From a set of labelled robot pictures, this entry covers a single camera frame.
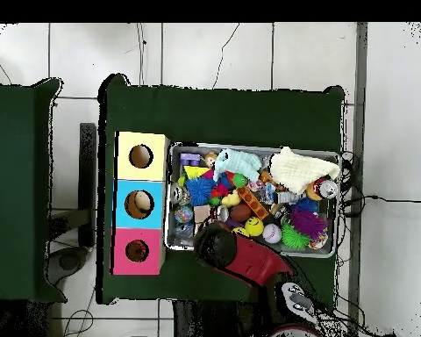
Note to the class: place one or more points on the green cloth side table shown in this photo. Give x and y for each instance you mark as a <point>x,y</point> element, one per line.
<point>14,193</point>

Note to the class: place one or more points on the white mini baseball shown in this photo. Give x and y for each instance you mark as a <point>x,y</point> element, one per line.
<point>272,233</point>

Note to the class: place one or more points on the brown mini football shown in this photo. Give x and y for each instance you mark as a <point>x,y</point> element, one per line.
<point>240,212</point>

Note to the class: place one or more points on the dark green table cloth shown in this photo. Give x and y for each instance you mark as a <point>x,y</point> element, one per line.
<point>214,112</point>

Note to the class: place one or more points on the green spiky rubber ball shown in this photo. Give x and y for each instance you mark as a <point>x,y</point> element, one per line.
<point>294,238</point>

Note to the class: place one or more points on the yellow plush toy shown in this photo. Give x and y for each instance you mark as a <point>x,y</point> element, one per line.
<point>231,199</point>

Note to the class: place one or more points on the blue spiky rubber ball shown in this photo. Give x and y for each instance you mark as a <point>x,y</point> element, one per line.
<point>199,191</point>

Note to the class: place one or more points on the cream knitted cloth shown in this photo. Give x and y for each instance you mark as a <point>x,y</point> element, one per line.
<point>298,168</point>

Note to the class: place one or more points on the orange building block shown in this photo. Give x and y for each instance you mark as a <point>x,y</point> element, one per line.
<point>253,203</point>

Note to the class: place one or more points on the yellow ball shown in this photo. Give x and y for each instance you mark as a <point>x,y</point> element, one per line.
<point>254,226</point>

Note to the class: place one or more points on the mint knitted cloth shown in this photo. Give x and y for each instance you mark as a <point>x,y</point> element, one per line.
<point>238,160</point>

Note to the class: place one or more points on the purple spiky monster toy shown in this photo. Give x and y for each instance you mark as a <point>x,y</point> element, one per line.
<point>308,223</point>

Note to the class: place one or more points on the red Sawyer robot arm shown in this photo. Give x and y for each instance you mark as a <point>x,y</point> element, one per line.
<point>252,259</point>

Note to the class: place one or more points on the shallow metal mesh bin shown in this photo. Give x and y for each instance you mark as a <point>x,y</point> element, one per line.
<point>175,242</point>

